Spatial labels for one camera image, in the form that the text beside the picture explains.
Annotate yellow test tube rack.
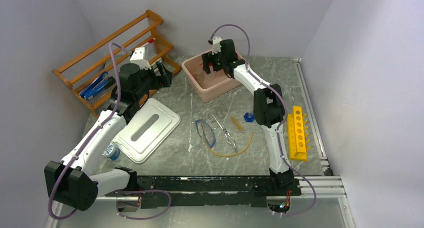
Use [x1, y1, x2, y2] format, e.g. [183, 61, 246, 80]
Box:
[287, 106, 310, 161]

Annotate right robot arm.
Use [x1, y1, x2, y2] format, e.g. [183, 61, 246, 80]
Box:
[201, 37, 294, 195]

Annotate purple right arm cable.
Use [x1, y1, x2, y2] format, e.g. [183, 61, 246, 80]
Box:
[207, 24, 317, 217]

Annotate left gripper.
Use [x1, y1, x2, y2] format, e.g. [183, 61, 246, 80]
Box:
[135, 61, 174, 100]

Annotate wooden shelf rack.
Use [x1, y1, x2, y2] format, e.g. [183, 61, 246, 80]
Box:
[52, 10, 182, 120]

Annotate pink plastic bin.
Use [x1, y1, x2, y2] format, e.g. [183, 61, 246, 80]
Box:
[181, 53, 241, 103]

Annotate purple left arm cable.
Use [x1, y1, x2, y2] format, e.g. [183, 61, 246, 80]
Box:
[47, 42, 133, 220]

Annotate blue stapler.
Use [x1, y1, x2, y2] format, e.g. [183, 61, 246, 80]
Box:
[79, 71, 116, 100]

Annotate metal crucible tongs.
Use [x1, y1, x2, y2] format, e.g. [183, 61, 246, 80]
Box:
[207, 110, 238, 153]

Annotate white pen on shelf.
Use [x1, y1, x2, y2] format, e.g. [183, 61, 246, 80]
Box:
[152, 65, 162, 76]

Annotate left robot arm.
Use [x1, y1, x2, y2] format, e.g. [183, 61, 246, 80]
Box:
[44, 62, 173, 219]

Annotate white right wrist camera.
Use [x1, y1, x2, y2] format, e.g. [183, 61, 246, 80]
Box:
[208, 36, 222, 55]

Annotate tan rubber tube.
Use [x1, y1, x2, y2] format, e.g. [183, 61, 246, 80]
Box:
[200, 125, 254, 158]

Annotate white tray lid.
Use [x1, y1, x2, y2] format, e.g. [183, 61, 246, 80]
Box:
[112, 98, 181, 164]

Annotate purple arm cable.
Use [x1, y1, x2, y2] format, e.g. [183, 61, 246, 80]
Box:
[47, 42, 133, 220]
[207, 24, 317, 217]

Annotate clear glass beaker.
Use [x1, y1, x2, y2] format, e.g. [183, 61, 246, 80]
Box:
[193, 69, 207, 87]

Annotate blue white tape roll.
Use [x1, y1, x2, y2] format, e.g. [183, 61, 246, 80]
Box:
[101, 142, 121, 161]

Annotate brown test tube brush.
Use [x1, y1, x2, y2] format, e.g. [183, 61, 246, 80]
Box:
[230, 115, 244, 131]

